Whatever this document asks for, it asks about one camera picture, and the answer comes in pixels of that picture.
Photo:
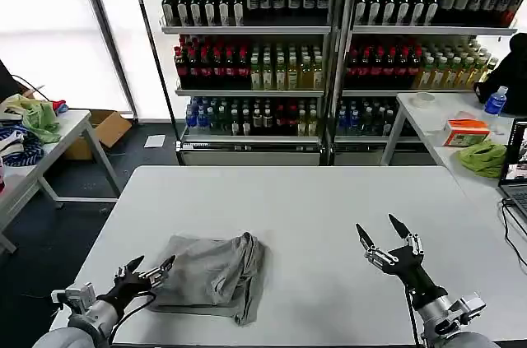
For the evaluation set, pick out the grey printed T-shirt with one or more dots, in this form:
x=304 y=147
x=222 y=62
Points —
x=206 y=274

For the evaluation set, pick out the red and blue cloth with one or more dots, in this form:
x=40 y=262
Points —
x=61 y=107

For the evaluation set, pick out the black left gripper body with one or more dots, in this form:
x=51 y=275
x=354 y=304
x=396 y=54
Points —
x=123 y=290

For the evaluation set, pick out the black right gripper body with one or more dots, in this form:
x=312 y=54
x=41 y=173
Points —
x=413 y=270

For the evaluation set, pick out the white side table with laptop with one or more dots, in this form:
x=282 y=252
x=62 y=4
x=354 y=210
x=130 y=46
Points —
x=432 y=117

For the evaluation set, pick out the blue water bottle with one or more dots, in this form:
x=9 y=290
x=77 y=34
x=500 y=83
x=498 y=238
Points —
x=495 y=102

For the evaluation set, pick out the white side table with clothes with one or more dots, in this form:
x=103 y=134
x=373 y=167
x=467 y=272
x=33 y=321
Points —
x=72 y=122

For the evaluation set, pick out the green crumpled cloth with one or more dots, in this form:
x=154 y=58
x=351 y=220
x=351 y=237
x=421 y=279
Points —
x=485 y=159

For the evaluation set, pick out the open laptop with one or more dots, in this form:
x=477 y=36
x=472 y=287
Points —
x=516 y=159

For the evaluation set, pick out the person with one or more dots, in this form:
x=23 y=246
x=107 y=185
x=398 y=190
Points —
x=512 y=72

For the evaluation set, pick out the light green garment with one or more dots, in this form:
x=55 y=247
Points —
x=41 y=119

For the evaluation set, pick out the grey shelf rack with bottles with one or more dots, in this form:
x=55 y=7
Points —
x=247 y=56
x=411 y=56

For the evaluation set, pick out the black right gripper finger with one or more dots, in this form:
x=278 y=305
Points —
x=376 y=255
x=405 y=233

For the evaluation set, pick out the blue white patterned garment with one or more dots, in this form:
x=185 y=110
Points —
x=18 y=152

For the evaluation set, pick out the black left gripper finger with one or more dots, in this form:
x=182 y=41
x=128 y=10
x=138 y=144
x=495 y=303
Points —
x=158 y=275
x=131 y=265

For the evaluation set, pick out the brown cardboard box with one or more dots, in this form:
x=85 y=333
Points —
x=108 y=128

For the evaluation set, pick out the black monitor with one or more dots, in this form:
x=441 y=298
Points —
x=7 y=82

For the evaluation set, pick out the orange tissue box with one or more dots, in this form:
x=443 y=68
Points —
x=467 y=132

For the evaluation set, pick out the beige garment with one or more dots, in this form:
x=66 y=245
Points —
x=10 y=107

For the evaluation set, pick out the white paper sheet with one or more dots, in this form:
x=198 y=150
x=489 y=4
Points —
x=155 y=141

